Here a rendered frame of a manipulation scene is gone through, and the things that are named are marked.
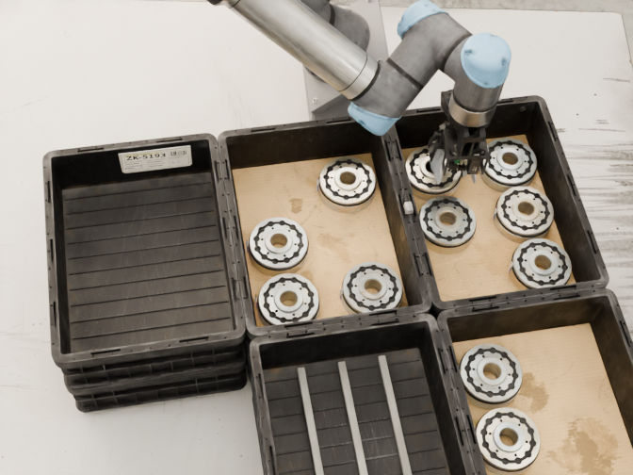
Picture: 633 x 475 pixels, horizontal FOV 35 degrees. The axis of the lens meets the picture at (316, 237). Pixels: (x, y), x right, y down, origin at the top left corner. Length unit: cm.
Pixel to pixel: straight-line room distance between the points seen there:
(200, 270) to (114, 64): 61
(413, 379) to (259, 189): 45
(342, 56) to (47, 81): 81
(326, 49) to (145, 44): 74
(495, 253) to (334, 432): 44
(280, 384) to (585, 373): 51
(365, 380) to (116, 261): 48
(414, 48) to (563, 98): 66
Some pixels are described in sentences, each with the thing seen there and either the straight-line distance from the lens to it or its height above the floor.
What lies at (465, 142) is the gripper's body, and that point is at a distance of 169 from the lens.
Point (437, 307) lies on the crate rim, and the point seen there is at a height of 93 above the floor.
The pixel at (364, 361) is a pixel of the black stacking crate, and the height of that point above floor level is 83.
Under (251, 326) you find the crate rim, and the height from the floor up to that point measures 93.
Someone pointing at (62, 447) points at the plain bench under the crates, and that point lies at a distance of 178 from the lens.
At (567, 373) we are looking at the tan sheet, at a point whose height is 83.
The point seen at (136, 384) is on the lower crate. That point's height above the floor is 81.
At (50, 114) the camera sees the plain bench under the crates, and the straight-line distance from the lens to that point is 212.
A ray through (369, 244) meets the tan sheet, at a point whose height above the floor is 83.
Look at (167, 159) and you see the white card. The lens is 179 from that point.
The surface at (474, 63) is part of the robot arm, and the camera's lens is 154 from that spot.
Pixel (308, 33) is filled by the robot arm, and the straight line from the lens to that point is 154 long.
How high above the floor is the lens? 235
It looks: 60 degrees down
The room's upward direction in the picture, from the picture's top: 5 degrees clockwise
